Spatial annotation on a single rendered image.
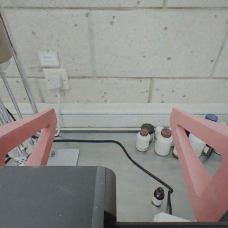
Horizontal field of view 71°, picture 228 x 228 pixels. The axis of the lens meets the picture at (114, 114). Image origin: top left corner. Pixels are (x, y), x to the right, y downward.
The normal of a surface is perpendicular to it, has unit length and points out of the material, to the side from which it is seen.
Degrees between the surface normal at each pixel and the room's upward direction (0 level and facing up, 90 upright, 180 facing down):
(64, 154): 0
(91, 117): 90
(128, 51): 90
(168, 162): 0
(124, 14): 90
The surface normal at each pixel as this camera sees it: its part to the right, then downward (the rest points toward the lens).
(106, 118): 0.00, 0.59
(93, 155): 0.00, -0.81
